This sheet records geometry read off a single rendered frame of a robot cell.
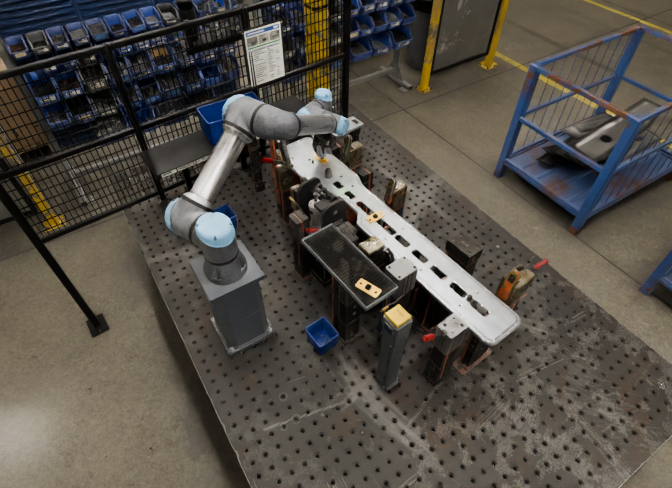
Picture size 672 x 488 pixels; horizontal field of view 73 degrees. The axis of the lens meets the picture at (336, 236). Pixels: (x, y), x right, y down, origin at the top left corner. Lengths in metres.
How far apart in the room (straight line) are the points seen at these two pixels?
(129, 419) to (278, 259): 1.17
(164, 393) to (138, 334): 0.44
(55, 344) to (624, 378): 2.90
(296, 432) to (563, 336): 1.16
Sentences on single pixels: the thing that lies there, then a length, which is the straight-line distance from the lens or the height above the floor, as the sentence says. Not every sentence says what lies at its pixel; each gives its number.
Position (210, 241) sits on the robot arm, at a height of 1.31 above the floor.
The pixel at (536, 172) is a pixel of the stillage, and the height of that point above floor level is 0.16.
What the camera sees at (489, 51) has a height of 0.17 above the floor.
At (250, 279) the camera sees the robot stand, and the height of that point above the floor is 1.10.
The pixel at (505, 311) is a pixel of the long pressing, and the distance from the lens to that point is 1.76.
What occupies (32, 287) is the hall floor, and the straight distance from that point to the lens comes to 3.53.
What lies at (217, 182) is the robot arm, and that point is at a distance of 1.61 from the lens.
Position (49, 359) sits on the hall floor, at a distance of 3.13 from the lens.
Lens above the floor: 2.38
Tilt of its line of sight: 47 degrees down
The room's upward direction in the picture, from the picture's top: straight up
